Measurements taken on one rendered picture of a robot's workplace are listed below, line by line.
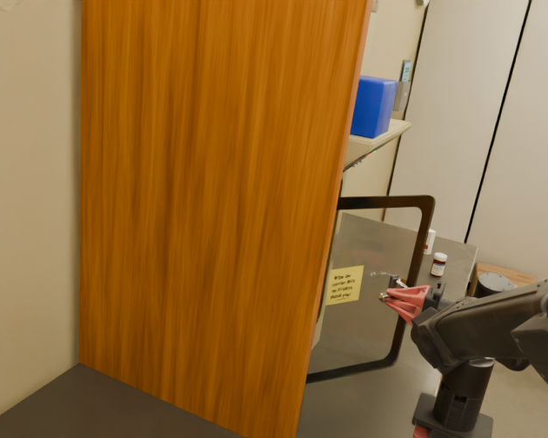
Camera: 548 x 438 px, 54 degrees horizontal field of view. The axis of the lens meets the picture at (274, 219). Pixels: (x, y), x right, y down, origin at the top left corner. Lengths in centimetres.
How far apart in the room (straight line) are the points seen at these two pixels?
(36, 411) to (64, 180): 43
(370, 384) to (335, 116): 69
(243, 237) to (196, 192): 11
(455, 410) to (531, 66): 331
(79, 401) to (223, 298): 37
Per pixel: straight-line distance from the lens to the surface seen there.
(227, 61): 86
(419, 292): 107
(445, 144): 401
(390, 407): 123
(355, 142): 87
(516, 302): 46
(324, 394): 121
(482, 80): 395
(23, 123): 100
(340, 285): 105
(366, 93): 89
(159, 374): 112
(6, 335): 112
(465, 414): 80
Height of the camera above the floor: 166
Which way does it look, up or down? 20 degrees down
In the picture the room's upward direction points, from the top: 8 degrees clockwise
